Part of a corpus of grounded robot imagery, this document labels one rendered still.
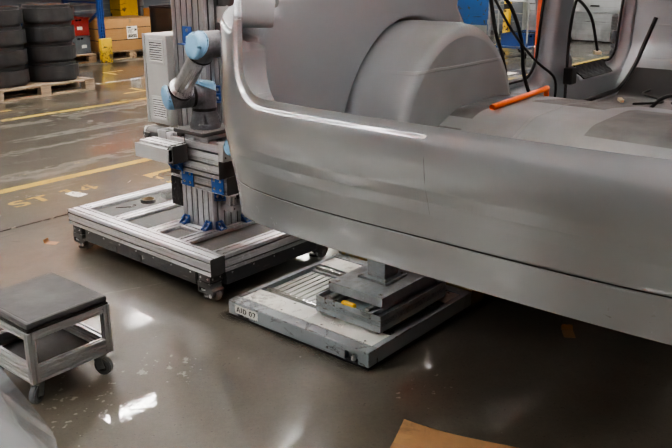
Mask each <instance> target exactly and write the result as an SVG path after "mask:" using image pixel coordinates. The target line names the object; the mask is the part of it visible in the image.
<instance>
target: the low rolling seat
mask: <svg viewBox="0 0 672 448"><path fill-rule="evenodd" d="M98 315H100V325H101V331H99V330H97V329H95V328H93V327H91V326H89V325H87V324H84V323H82V321H85V320H87V319H90V318H92V317H95V316H98ZM0 328H2V329H4V330H2V331H0V367H1V368H2V369H3V370H4V368H5V369H7V370H9V371H10V372H12V373H13V374H15V375H17V376H18V377H20V378H22V379H23V380H25V381H27V382H28V383H30V385H31V387H30V391H29V401H30V403H31V404H39V403H40V402H41V401H42V399H43V397H44V392H45V391H44V385H45V380H47V379H50V378H52V377H54V376H57V375H59V374H61V373H64V372H66V371H68V370H70V369H73V368H75V367H77V366H80V365H82V364H84V363H87V362H89V361H91V360H94V366H95V369H96V370H97V372H99V373H100V374H103V375H106V374H108V373H110V372H111V371H112V369H113V362H112V360H111V359H110V358H109V357H107V356H106V355H107V353H110V351H111V352H112V351H114V349H113V339H112V328H111V318H110V307H109V304H108V302H107V301H106V296H105V295H104V294H102V293H99V292H97V291H95V290H92V289H90V288H88V287H85V286H83V285H81V284H79V283H76V282H74V281H72V280H69V279H67V278H65V277H62V276H60V275H58V274H55V273H52V272H51V273H47V274H44V275H41V276H38V277H35V278H32V279H29V280H26V281H23V282H20V283H17V284H14V285H11V286H8V287H4V288H1V289H0Z"/></svg>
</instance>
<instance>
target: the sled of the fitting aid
mask: <svg viewBox="0 0 672 448"><path fill-rule="evenodd" d="M445 291H446V282H444V281H440V280H437V279H434V280H433V281H432V282H430V283H428V284H426V285H424V286H422V287H421V288H419V289H417V290H415V291H413V292H411V293H409V294H408V295H406V296H404V297H402V298H400V299H398V300H396V301H395V302H393V303H391V304H389V305H387V306H385V307H383V308H380V307H377V306H374V305H371V304H368V303H365V302H362V301H359V300H356V299H353V298H350V297H347V296H344V295H341V294H339V293H336V292H333V291H330V290H329V289H327V290H325V291H323V292H321V293H319V294H317V295H316V311H319V312H322V313H325V314H327V315H330V316H333V317H336V318H338V319H341V320H344V321H347V322H350V323H352V324H355V325H358V326H361V327H363V328H366V329H369V330H372V331H374V332H377V333H380V334H381V333H382V332H384V331H386V330H388V329H389V328H391V327H393V326H394V325H396V324H398V323H400V322H401V321H403V320H405V319H407V318H408V317H410V316H412V315H414V314H415V313H417V312H419V311H420V310H422V309H424V308H426V307H427V306H429V305H431V304H433V303H434V302H436V301H438V300H440V299H441V298H443V297H445Z"/></svg>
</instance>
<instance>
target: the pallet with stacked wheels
mask: <svg viewBox="0 0 672 448"><path fill-rule="evenodd" d="M72 20H74V11H73V6H70V3H33V4H21V7H19V6H15V5H0V103H4V102H11V101H18V100H25V99H32V98H39V97H45V96H52V95H59V94H66V93H73V92H80V91H87V90H94V89H95V83H94V78H87V77H79V75H80V73H79V63H78V62H77V61H75V59H74V58H76V57H77V56H76V46H75V43H72V41H73V39H75V28H74V25H71V23H72ZM21 23H23V24H22V25H23V26H21ZM26 63H27V64H26ZM79 82H81V88H80V89H73V90H66V91H59V92H52V91H54V90H61V89H68V88H75V87H80V85H79ZM65 84H66V86H62V87H54V88H51V86H58V85H65ZM36 88H37V90H36ZM21 90H22V92H17V93H10V94H3V93H6V92H13V91H21ZM32 93H37V95H30V96H23V97H16V98H9V99H4V97H11V96H18V95H25V94H32Z"/></svg>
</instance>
